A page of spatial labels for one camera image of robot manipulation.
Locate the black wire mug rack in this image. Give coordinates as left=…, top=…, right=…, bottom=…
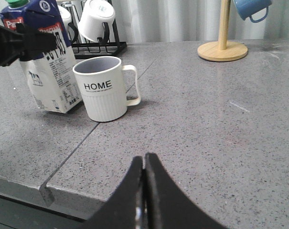
left=57, top=0, right=127, bottom=59

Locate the wooden mug tree stand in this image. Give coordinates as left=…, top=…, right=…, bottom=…
left=197, top=0, right=248, bottom=62

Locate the white mug black handle left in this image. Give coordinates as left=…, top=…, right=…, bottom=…
left=58, top=5, right=79, bottom=43

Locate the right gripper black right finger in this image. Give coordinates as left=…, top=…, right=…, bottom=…
left=145, top=153, right=225, bottom=229

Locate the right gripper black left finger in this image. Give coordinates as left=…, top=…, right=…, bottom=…
left=81, top=156, right=144, bottom=229

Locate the white mug black handle right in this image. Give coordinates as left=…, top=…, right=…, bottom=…
left=78, top=0, right=116, bottom=45

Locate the blue enamel mug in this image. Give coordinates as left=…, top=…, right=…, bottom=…
left=233, top=0, right=272, bottom=23

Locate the white HOME ribbed mug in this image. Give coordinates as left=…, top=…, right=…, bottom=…
left=73, top=56, right=141, bottom=122

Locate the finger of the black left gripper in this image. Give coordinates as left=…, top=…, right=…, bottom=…
left=0, top=23, right=56, bottom=67

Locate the white mug black handle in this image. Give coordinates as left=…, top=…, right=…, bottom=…
left=58, top=5, right=79, bottom=43
left=78, top=0, right=116, bottom=45

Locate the white and blue milk carton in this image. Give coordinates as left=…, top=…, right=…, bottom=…
left=0, top=0, right=82, bottom=113

